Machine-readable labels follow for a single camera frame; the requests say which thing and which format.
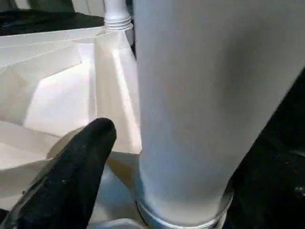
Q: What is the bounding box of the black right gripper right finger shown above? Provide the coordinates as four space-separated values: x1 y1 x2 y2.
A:
227 142 305 229

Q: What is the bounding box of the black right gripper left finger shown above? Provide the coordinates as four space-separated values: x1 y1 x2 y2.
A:
0 117 117 229

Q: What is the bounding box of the white plastic table top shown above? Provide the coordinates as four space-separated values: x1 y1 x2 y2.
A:
0 25 235 229

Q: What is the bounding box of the white plastic table leg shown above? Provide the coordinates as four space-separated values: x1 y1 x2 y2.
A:
132 0 305 228
103 0 132 31

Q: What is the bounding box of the black work mat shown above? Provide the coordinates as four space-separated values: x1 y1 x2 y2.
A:
0 9 305 229

